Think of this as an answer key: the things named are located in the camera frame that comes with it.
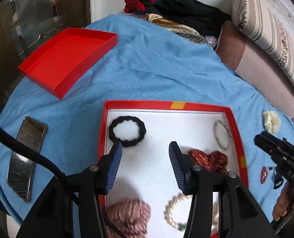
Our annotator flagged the red bead bracelet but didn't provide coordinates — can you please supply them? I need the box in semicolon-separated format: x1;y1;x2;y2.
259;165;269;185

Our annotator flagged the white pearl bracelet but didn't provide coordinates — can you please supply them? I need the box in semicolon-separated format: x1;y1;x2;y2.
164;193;195;232

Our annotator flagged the red polka dot scrunchie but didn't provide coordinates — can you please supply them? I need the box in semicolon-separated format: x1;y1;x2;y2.
188;149;228;175

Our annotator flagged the black wavy hair tie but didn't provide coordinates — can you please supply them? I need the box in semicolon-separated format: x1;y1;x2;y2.
108;115;147;147

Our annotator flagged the red white jewelry box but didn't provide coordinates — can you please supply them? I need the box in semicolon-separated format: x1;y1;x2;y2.
98;101;248;237

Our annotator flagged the small pale bead bracelet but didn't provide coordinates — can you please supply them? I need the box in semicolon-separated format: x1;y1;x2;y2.
213;119;233;151

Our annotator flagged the red plaid scrunchie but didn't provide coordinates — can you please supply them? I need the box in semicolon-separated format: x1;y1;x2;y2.
107;199;151;237

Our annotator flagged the white dotted scrunchie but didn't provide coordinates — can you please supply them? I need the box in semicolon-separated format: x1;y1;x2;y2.
211;202;219;235

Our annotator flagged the right hand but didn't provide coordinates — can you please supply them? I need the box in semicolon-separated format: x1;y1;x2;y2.
272;182;294;221

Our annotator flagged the cream dotted scrunchie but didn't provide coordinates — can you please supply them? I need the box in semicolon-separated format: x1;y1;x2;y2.
262;111;281;135

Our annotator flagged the black smartphone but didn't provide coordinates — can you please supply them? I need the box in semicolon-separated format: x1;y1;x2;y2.
6;116;48;202

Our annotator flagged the striped beige pillow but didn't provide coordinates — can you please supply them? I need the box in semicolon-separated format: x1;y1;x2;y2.
231;0;294;87

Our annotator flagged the pink brown folded blanket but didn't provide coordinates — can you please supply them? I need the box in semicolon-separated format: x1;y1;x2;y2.
216;21;294;121

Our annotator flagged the blue towel bedspread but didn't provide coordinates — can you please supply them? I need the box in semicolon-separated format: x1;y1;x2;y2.
0;15;280;220

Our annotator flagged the red box lid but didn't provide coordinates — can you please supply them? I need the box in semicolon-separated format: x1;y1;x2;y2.
19;27;118;99

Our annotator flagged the pile of dark clothes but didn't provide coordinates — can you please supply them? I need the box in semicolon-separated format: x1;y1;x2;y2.
124;0;231;49

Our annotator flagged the wooden glass door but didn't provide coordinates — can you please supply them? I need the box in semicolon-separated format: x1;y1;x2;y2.
0;0;90;114

